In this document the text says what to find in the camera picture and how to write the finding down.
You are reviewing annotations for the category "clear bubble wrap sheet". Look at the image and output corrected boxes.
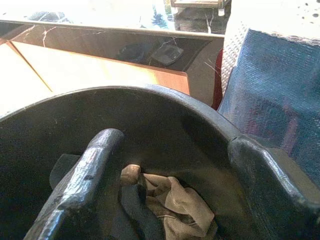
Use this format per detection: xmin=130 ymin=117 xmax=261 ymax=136
xmin=221 ymin=0 xmax=320 ymax=85

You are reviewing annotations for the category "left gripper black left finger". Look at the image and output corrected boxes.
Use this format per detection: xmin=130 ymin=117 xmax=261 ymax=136
xmin=23 ymin=127 xmax=126 ymax=240

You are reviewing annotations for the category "blue protective film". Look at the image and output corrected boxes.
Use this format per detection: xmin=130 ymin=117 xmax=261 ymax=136
xmin=217 ymin=28 xmax=320 ymax=181

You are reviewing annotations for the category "black plastic bucket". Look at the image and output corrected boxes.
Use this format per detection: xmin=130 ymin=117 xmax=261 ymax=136
xmin=0 ymin=84 xmax=254 ymax=240

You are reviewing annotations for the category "black marble ledge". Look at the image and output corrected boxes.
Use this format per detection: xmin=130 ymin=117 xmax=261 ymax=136
xmin=0 ymin=20 xmax=226 ymax=74

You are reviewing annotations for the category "dark cloth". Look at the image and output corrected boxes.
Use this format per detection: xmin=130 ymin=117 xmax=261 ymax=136
xmin=49 ymin=153 xmax=167 ymax=240

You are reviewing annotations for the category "beige cloth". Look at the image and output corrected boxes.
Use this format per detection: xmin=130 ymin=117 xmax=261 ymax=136
xmin=119 ymin=163 xmax=219 ymax=240

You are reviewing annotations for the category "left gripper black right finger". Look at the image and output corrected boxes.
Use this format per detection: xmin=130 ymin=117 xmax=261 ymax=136
xmin=229 ymin=136 xmax=320 ymax=240

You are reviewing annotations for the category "red plastic stool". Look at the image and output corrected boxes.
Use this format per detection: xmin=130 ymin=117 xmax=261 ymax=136
xmin=211 ymin=48 xmax=225 ymax=111

